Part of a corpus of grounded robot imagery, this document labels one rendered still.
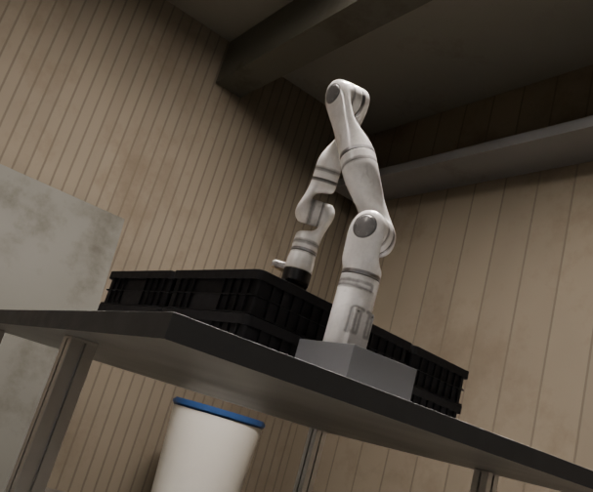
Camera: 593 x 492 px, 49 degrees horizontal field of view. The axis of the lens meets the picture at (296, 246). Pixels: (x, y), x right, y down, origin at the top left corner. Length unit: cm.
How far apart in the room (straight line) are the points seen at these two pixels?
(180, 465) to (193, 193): 167
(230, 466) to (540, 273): 185
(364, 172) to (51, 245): 231
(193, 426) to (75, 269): 103
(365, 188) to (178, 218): 262
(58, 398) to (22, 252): 214
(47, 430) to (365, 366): 67
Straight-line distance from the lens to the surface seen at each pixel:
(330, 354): 139
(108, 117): 407
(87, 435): 395
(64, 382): 149
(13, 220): 360
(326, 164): 174
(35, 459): 149
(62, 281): 359
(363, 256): 149
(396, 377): 143
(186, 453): 347
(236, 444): 348
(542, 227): 366
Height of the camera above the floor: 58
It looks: 16 degrees up
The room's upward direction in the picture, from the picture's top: 16 degrees clockwise
